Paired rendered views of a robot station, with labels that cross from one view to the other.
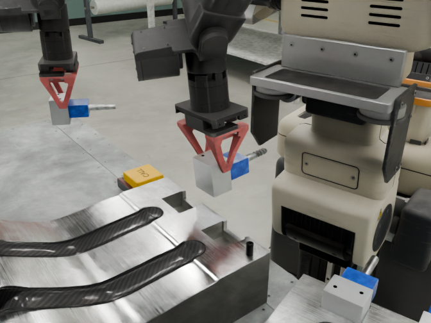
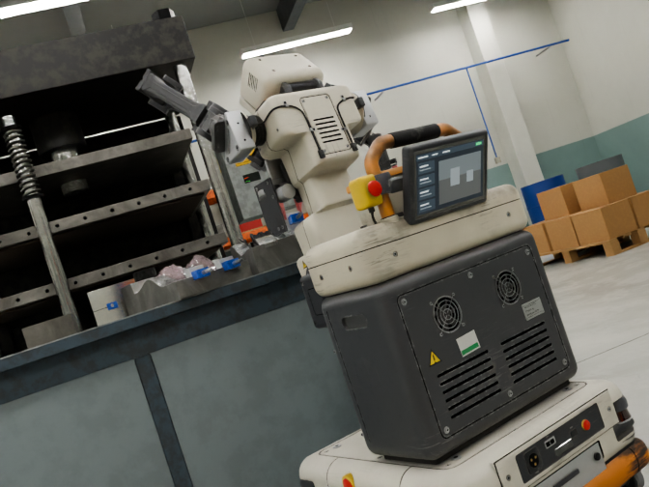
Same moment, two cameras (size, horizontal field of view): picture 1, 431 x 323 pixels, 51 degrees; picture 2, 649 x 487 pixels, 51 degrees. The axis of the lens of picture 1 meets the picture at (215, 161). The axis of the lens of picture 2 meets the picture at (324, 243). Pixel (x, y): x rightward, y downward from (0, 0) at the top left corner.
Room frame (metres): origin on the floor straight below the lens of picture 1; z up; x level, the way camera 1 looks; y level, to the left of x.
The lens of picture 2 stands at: (1.45, -2.11, 0.77)
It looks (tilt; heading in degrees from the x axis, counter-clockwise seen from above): 1 degrees up; 109
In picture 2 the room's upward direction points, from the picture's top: 18 degrees counter-clockwise
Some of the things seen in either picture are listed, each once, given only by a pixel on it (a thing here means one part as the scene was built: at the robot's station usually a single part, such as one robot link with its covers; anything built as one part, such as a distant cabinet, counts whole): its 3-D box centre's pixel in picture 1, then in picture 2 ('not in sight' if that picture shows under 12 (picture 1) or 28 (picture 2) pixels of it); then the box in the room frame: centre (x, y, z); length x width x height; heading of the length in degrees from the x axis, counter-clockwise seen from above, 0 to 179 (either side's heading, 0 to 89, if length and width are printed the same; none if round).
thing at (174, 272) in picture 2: not in sight; (181, 270); (0.21, -0.08, 0.90); 0.26 x 0.18 x 0.08; 145
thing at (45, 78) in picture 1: (61, 84); not in sight; (0.90, 0.31, 0.99); 0.07 x 0.07 x 0.09; 10
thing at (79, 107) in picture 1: (84, 107); not in sight; (0.92, 0.28, 0.93); 0.13 x 0.05 x 0.05; 100
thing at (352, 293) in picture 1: (358, 284); (232, 264); (0.46, -0.19, 0.85); 0.13 x 0.05 x 0.05; 145
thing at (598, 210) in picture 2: not in sight; (586, 216); (1.62, 5.21, 0.37); 1.20 x 0.82 x 0.74; 132
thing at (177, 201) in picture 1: (182, 211); not in sight; (0.61, 0.05, 0.87); 0.05 x 0.05 x 0.04; 37
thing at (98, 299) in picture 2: not in sight; (125, 304); (-0.48, 0.51, 0.87); 0.50 x 0.27 x 0.17; 127
